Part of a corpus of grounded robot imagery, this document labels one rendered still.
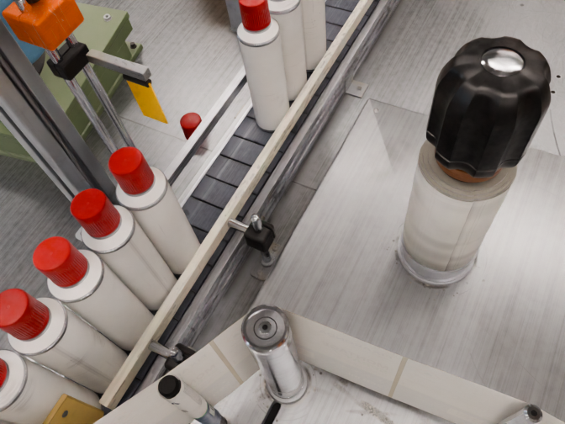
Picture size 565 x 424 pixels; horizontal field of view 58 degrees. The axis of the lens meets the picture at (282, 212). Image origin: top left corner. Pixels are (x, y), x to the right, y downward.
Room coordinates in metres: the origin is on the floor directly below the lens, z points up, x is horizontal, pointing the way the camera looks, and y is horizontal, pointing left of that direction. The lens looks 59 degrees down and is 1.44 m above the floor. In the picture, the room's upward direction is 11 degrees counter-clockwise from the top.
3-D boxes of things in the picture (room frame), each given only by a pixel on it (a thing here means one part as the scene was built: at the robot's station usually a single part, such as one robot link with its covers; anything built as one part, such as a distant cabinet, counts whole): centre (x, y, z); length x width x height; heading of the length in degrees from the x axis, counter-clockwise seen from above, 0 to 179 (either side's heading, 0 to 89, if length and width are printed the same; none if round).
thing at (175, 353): (0.18, 0.15, 0.89); 0.06 x 0.03 x 0.12; 53
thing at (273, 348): (0.13, 0.03, 0.97); 0.05 x 0.05 x 0.19
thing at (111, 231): (0.27, 0.17, 0.98); 0.05 x 0.05 x 0.20
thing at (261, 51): (0.50, -0.01, 0.98); 0.05 x 0.05 x 0.20
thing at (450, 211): (0.25, -0.17, 1.03); 0.09 x 0.09 x 0.30
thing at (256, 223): (0.30, 0.03, 0.89); 0.03 x 0.03 x 0.12; 53
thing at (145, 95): (0.37, 0.11, 1.09); 0.03 x 0.01 x 0.06; 53
